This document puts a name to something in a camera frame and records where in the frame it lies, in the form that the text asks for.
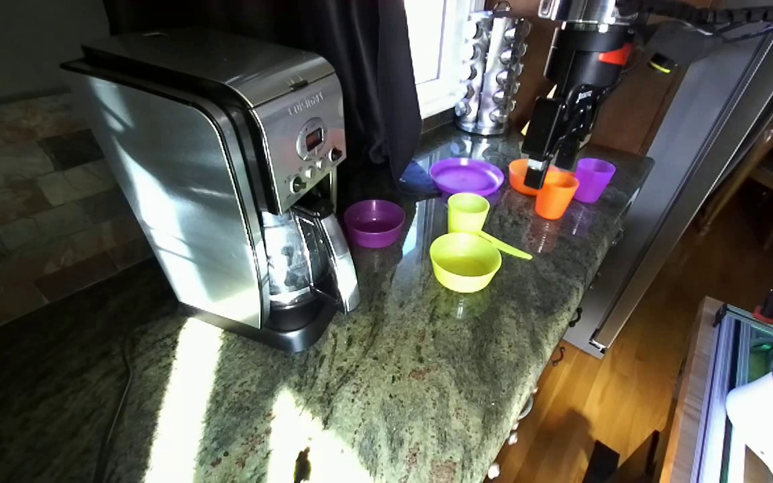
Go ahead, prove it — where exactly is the small blue plastic cup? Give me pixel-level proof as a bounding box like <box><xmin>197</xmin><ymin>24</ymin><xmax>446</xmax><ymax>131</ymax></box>
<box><xmin>397</xmin><ymin>159</ymin><xmax>439</xmax><ymax>202</ymax></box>

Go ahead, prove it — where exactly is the glass coffee carafe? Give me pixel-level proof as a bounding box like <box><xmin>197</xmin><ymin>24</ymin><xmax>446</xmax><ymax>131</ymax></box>
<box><xmin>260</xmin><ymin>210</ymin><xmax>362</xmax><ymax>335</ymax></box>

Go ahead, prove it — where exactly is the orange arm cable clip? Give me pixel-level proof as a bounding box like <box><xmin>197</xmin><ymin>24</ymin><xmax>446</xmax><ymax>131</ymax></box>
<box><xmin>595</xmin><ymin>41</ymin><xmax>636</xmax><ymax>71</ymax></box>

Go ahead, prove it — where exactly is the orange plastic bowl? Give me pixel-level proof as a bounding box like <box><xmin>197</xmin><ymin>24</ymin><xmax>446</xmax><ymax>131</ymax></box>
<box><xmin>505</xmin><ymin>157</ymin><xmax>556</xmax><ymax>202</ymax></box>

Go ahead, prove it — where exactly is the yellow-green cup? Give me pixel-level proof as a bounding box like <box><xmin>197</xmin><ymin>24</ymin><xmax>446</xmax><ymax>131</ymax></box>
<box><xmin>427</xmin><ymin>232</ymin><xmax>505</xmax><ymax>295</ymax></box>

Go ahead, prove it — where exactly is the purple plastic cup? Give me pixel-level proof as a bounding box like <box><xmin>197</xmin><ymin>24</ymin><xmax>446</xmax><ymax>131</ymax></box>
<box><xmin>572</xmin><ymin>157</ymin><xmax>620</xmax><ymax>208</ymax></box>

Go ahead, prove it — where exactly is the grey steel refrigerator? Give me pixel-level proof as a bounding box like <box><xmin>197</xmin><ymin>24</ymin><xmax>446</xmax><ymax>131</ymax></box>
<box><xmin>564</xmin><ymin>21</ymin><xmax>773</xmax><ymax>363</ymax></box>

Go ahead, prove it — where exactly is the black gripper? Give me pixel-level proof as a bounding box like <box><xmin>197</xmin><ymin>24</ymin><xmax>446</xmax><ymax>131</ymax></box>
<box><xmin>521</xmin><ymin>24</ymin><xmax>636</xmax><ymax>190</ymax></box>

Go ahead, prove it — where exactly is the white window frame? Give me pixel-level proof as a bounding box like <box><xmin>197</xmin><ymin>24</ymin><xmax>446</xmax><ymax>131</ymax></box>
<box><xmin>401</xmin><ymin>0</ymin><xmax>489</xmax><ymax>122</ymax></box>

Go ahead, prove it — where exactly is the orange plastic cup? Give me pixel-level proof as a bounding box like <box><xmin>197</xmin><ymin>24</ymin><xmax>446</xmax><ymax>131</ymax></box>
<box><xmin>531</xmin><ymin>168</ymin><xmax>582</xmax><ymax>223</ymax></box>

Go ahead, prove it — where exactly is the grey storage bin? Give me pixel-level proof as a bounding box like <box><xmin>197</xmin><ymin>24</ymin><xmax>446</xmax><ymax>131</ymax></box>
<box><xmin>656</xmin><ymin>295</ymin><xmax>773</xmax><ymax>483</ymax></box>

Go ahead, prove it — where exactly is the purple plastic plate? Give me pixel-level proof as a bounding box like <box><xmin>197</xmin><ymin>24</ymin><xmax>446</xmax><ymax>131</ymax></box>
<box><xmin>427</xmin><ymin>157</ymin><xmax>506</xmax><ymax>202</ymax></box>

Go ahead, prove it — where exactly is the stainless steel coffee maker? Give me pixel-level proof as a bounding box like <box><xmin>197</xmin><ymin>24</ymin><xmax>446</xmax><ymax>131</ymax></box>
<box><xmin>58</xmin><ymin>27</ymin><xmax>362</xmax><ymax>354</ymax></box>

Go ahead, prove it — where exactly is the yellow plastic cup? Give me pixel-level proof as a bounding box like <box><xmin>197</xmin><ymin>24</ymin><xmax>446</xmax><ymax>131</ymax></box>
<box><xmin>446</xmin><ymin>190</ymin><xmax>493</xmax><ymax>240</ymax></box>

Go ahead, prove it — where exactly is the metal spice jar rack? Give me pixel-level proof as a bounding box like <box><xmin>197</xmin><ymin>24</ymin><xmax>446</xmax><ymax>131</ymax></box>
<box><xmin>450</xmin><ymin>2</ymin><xmax>533</xmax><ymax>141</ymax></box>

